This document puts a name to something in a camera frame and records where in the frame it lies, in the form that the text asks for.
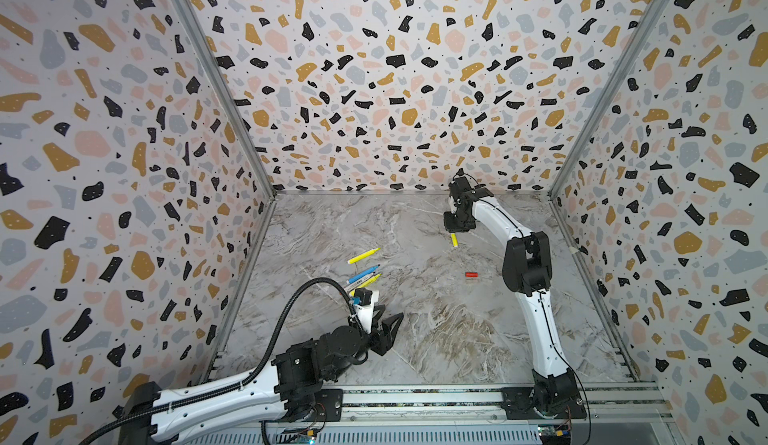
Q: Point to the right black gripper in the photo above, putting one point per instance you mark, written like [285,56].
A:
[458,222]

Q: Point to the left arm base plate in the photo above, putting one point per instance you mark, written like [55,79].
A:
[318,406]

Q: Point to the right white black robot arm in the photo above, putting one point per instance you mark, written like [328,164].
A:
[526,272]

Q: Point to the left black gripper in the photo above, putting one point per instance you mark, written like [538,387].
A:
[384,339]

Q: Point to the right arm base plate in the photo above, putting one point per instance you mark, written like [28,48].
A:
[529,403]

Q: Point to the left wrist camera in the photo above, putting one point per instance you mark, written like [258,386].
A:
[364,301]

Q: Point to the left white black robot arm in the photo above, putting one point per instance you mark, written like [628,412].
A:
[285,390]

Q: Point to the blue pen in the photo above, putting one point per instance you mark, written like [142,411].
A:
[363,274]

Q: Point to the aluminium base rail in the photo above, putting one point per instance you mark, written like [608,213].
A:
[618,413]

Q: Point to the red white pen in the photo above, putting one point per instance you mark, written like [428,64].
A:
[346,289]

